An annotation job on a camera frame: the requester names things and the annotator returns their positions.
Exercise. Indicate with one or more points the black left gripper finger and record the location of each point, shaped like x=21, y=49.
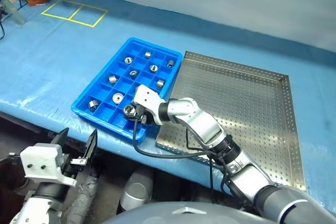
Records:
x=62, y=138
x=92, y=145

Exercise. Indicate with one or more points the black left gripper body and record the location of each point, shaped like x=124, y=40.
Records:
x=71, y=166

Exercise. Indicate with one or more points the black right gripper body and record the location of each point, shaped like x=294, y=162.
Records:
x=147, y=119

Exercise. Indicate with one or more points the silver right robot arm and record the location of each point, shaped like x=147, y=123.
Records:
x=199, y=119

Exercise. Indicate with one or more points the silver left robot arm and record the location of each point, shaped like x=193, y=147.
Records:
x=39, y=208

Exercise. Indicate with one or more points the blue plastic compartment tray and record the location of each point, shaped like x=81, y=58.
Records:
x=105, y=111

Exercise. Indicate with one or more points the perforated steel tray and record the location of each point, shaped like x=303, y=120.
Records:
x=236, y=90

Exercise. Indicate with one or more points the grey foam wrapped pipe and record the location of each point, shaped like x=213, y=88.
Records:
x=82, y=197

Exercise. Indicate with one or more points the grey round cylinder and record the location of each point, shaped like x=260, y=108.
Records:
x=136, y=192

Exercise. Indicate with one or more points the blue plastic table cover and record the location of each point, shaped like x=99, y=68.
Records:
x=52, y=64

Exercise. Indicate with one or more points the grey robot torso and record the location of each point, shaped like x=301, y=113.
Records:
x=183, y=214

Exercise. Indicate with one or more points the yellow tape double square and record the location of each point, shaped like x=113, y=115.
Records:
x=98, y=19

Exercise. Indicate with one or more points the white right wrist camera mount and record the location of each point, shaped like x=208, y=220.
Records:
x=147, y=96

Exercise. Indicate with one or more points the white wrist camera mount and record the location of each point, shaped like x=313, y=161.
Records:
x=147, y=96
x=39, y=155

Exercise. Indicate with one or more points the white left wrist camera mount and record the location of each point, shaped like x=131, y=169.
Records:
x=39, y=155

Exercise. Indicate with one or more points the grey metal frame leg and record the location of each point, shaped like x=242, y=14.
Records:
x=13, y=9

